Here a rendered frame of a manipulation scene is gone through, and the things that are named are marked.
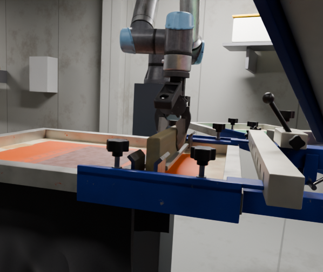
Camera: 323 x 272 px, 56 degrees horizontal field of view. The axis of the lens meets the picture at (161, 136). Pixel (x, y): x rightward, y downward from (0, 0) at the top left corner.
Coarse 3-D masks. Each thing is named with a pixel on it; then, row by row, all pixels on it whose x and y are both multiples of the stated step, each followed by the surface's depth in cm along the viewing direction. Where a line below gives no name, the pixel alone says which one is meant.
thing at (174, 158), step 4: (184, 144) 98; (188, 144) 98; (180, 148) 89; (184, 148) 90; (176, 152) 83; (180, 152) 83; (172, 156) 77; (176, 156) 78; (168, 160) 72; (172, 160) 72; (176, 160) 77; (168, 164) 68; (172, 164) 71; (168, 168) 66
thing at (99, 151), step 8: (32, 144) 106; (40, 144) 106; (48, 144) 107; (56, 144) 108; (64, 144) 109; (72, 144) 110; (80, 144) 111; (72, 152) 95; (80, 152) 96; (88, 152) 96; (96, 152) 97; (104, 152) 98; (128, 152) 100; (144, 152) 102; (120, 160) 87; (128, 160) 88; (184, 160) 92; (192, 160) 93
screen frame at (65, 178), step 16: (48, 128) 123; (0, 144) 98; (144, 144) 112; (192, 144) 107; (208, 144) 106; (224, 144) 106; (0, 160) 65; (0, 176) 62; (16, 176) 61; (32, 176) 60; (48, 176) 60; (64, 176) 59; (224, 176) 62; (240, 176) 62; (240, 208) 51
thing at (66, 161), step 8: (0, 152) 90; (8, 152) 90; (16, 152) 91; (24, 152) 91; (32, 152) 92; (40, 152) 93; (16, 160) 81; (48, 160) 83; (56, 160) 83; (64, 160) 84; (72, 160) 84; (80, 160) 85; (88, 160) 85; (96, 160) 86; (104, 160) 86; (112, 160) 87; (176, 168) 81; (184, 168) 82; (192, 168) 82
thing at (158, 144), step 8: (168, 128) 81; (176, 128) 83; (152, 136) 64; (160, 136) 65; (168, 136) 70; (176, 136) 81; (152, 144) 63; (160, 144) 63; (168, 144) 71; (152, 152) 63; (160, 152) 64; (152, 160) 63; (152, 168) 64
